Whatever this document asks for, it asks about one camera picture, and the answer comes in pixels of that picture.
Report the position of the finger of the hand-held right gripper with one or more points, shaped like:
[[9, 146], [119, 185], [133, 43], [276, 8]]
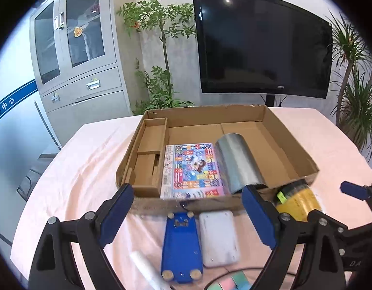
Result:
[[352, 188]]

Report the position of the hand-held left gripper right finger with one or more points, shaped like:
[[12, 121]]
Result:
[[258, 214]]

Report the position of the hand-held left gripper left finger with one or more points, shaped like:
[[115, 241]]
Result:
[[116, 214]]

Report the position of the yellow labelled jar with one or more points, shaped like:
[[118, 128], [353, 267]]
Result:
[[297, 201]]

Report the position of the white power bank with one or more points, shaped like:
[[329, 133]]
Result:
[[219, 238]]

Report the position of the white handheld fan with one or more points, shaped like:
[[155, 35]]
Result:
[[143, 267]]

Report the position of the blue plastic device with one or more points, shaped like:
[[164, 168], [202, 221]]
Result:
[[181, 247]]

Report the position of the pastel puzzle cube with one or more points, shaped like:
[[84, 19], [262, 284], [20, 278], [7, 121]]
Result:
[[231, 284]]

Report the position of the cardboard box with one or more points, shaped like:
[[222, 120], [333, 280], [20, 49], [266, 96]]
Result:
[[192, 117]]

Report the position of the grey foil roll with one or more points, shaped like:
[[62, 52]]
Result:
[[237, 160]]

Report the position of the pink tablecloth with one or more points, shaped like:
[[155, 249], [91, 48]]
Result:
[[83, 163]]

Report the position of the colourful printed book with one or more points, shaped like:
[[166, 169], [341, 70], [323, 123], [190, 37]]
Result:
[[189, 169]]

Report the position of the spiky palm plant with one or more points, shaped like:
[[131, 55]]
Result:
[[358, 105]]

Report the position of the grey metal cabinet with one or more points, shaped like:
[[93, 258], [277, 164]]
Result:
[[92, 105]]

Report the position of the black television stand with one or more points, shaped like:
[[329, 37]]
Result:
[[270, 99]]

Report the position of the tall leafy green plant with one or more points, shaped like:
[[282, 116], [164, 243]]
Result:
[[161, 84]]

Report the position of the black flat screen television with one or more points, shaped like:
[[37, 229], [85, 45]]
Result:
[[258, 42]]

